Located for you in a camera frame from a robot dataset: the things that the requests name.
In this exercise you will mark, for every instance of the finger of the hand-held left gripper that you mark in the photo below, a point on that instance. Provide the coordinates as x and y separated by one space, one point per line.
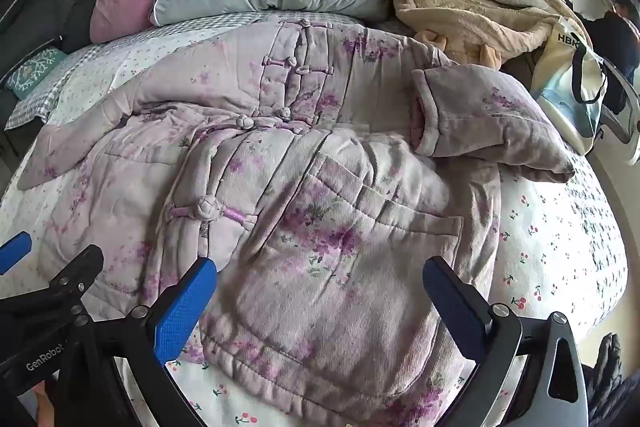
12 252
70 282

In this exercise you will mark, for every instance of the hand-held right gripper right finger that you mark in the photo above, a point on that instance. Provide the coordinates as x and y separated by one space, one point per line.
452 307

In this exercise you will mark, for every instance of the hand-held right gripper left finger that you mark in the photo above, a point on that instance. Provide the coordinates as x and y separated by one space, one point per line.
184 312

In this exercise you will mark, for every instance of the lilac floral padded jacket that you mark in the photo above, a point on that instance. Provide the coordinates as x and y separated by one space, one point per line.
310 207

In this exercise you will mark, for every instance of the cherry print bed quilt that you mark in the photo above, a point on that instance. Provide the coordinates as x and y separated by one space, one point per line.
540 247

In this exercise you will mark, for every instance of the grey checkered cloth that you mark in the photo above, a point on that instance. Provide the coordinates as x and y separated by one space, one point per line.
35 109

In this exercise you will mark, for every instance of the dark cloth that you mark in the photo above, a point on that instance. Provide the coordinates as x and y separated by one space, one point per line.
610 382

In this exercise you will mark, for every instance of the teal patterned cushion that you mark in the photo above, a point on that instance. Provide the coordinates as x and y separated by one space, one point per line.
37 72

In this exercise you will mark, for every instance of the cream tote bag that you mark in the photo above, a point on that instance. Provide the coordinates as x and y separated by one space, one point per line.
565 72

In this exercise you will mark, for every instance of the beige fleece blanket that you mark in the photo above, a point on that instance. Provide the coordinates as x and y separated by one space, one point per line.
450 7

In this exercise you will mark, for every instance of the white curved chair frame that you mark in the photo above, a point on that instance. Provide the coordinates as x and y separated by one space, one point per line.
625 112

